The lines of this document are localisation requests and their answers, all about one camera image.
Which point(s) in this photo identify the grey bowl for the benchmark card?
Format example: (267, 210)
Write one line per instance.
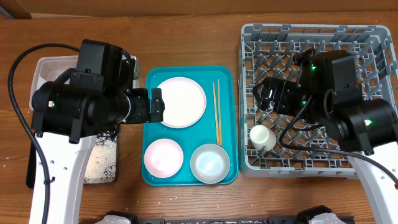
(210, 163)

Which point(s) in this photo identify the left wooden chopstick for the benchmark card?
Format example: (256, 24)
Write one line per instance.
(216, 116)

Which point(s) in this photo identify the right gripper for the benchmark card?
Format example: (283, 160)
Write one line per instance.
(284, 88)

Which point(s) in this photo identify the large white plate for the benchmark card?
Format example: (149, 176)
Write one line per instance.
(185, 102)

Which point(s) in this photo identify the teal serving tray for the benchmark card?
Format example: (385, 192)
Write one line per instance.
(203, 131)

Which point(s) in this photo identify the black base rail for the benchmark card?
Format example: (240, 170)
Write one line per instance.
(270, 220)

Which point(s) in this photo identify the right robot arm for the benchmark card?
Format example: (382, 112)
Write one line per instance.
(327, 92)

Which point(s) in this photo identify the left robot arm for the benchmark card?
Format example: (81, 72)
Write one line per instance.
(92, 98)

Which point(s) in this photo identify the spilled rice pile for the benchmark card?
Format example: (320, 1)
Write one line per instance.
(99, 161)

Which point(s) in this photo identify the pink bowl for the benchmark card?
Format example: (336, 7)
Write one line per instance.
(163, 158)

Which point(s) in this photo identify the clear plastic bin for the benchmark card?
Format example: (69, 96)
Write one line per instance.
(48, 69)

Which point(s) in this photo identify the white cup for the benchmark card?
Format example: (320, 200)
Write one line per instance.
(261, 136)

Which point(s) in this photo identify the grey dishwasher rack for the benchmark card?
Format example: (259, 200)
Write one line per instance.
(267, 50)

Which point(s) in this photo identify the black plastic tray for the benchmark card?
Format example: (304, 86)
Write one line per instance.
(105, 161)

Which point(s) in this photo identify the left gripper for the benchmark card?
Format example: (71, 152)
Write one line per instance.
(142, 112)

